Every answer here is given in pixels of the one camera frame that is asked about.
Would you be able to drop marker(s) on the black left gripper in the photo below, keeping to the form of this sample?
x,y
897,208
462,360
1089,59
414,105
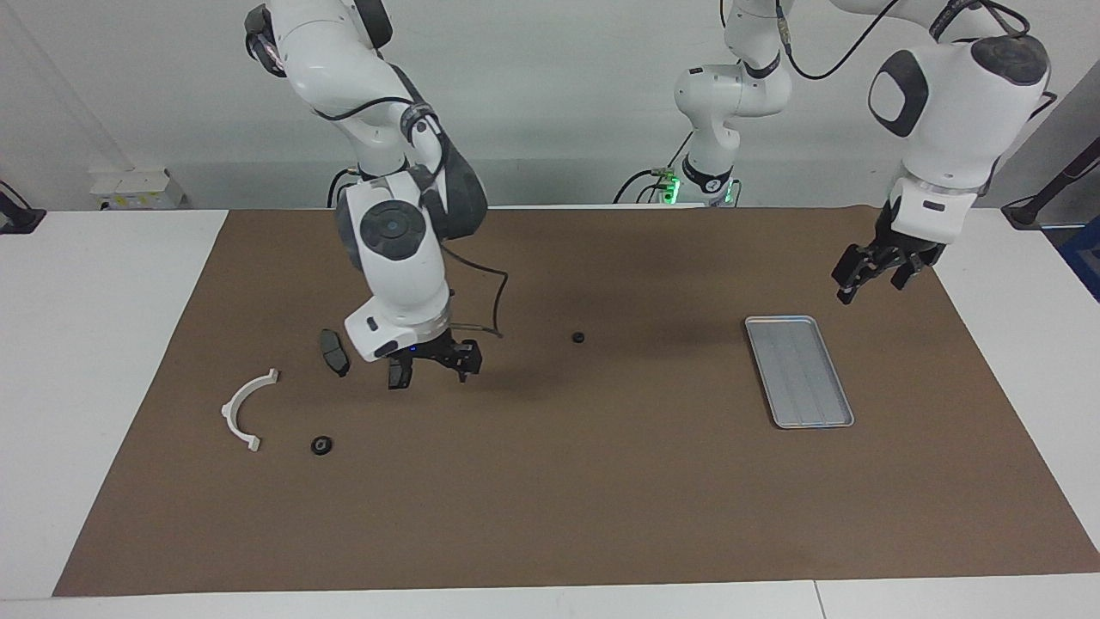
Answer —
x,y
902,242

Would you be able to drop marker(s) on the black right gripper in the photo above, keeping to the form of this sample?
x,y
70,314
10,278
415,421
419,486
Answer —
x,y
430,348

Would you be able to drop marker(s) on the large black bearing gear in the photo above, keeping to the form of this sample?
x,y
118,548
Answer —
x,y
321,445

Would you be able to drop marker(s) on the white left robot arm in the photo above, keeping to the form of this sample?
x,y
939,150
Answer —
x,y
954,112

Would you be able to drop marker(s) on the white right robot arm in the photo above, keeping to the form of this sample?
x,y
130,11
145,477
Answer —
x,y
395,249

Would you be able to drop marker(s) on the silver metal tray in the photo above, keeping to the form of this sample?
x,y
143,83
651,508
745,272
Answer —
x,y
799,370

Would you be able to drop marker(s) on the rectangular dark brake pad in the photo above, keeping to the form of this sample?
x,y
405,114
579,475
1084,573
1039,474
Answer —
x,y
398,378

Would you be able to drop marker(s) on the curved dark brake pad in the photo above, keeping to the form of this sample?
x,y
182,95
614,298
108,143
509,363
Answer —
x,y
333,354

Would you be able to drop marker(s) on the brown table mat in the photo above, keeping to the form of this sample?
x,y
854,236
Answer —
x,y
559,481

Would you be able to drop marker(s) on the blue box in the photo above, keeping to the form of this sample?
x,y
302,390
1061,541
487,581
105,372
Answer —
x,y
1084,258

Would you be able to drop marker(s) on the white power socket box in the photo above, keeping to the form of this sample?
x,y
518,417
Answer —
x,y
137,189

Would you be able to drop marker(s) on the white curved plastic bracket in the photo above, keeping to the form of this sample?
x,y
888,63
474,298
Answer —
x,y
234,408

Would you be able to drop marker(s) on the black clamp mount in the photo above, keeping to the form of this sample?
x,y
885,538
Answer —
x,y
19,219

